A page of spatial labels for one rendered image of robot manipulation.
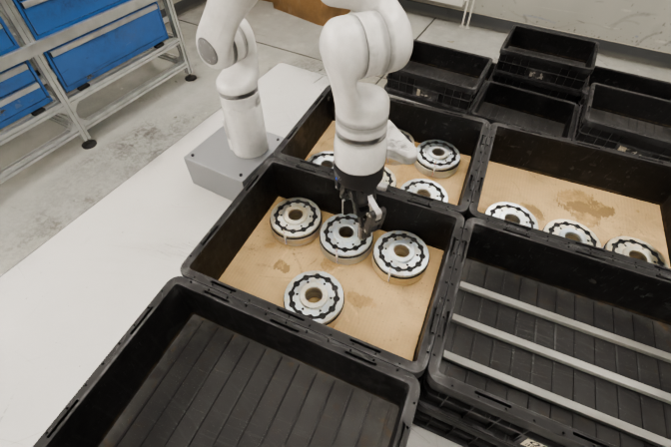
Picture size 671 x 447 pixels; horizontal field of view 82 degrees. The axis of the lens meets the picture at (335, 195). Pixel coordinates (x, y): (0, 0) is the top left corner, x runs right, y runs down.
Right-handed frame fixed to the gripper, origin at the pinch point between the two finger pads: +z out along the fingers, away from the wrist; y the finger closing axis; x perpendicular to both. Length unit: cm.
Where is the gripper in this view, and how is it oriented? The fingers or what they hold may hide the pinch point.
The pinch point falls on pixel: (355, 219)
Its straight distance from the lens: 67.2
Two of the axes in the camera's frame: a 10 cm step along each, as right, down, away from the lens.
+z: 0.0, 6.8, 7.3
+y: 4.3, 6.6, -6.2
